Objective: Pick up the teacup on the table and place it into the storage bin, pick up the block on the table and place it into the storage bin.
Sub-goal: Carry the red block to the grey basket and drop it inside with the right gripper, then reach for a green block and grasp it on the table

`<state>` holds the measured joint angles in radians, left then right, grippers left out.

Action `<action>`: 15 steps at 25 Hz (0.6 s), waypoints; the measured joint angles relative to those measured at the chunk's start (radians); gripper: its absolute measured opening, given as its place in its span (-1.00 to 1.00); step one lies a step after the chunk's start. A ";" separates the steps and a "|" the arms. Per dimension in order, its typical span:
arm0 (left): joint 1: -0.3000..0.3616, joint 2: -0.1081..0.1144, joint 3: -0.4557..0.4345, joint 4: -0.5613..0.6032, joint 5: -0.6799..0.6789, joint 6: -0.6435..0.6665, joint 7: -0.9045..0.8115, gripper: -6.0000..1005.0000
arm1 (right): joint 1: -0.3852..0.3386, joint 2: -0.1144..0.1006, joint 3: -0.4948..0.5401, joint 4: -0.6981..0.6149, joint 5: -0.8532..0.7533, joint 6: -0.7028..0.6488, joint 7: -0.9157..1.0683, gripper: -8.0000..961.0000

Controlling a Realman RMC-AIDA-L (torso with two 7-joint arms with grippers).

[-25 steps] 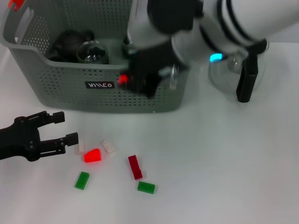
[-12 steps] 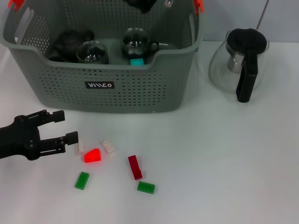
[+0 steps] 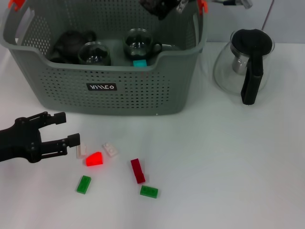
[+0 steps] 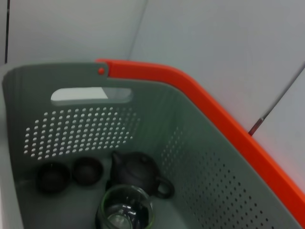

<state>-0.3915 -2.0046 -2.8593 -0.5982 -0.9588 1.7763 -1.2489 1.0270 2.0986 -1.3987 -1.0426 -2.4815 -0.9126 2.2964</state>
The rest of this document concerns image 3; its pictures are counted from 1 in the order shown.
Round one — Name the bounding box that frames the glass teacup with black base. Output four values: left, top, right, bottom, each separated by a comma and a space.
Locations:
122, 28, 163, 62
77, 41, 112, 66

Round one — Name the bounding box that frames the right arm gripper cable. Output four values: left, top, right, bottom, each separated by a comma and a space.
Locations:
211, 0, 253, 10

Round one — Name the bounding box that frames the dark clay teapot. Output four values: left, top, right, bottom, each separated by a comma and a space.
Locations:
51, 30, 97, 64

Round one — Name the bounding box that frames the green building brick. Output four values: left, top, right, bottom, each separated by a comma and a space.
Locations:
76, 175, 92, 194
140, 185, 159, 199

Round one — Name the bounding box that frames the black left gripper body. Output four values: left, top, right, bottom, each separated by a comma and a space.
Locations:
0, 116, 43, 164

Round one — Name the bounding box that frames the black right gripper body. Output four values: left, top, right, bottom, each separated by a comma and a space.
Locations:
139, 0, 192, 21

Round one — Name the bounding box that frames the dark red long brick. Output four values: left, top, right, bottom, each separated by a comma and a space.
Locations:
130, 158, 146, 184

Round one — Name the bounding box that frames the red building brick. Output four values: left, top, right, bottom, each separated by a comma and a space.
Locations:
85, 152, 105, 167

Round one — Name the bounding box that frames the thin grey background cable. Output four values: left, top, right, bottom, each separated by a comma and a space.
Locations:
261, 0, 275, 31

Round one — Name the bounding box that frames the glass teapot with black handle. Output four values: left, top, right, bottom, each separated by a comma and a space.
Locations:
213, 28, 275, 105

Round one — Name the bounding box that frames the orange bin handle clip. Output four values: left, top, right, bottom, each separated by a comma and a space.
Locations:
198, 0, 209, 15
9, 0, 26, 11

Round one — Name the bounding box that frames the grey perforated storage bin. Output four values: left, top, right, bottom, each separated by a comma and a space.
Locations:
0, 0, 210, 117

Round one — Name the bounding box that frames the clear building brick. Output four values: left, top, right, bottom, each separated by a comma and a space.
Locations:
75, 144, 88, 159
102, 142, 119, 157

